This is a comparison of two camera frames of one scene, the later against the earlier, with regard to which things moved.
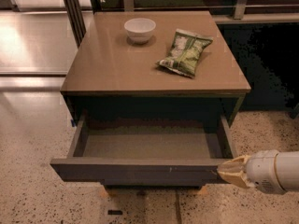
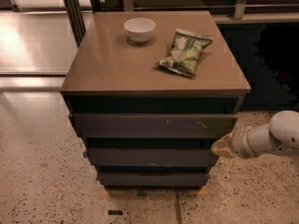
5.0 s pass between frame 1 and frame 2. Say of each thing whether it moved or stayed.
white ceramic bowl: stayed
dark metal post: stayed
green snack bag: stayed
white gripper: moved
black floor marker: stayed
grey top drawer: moved
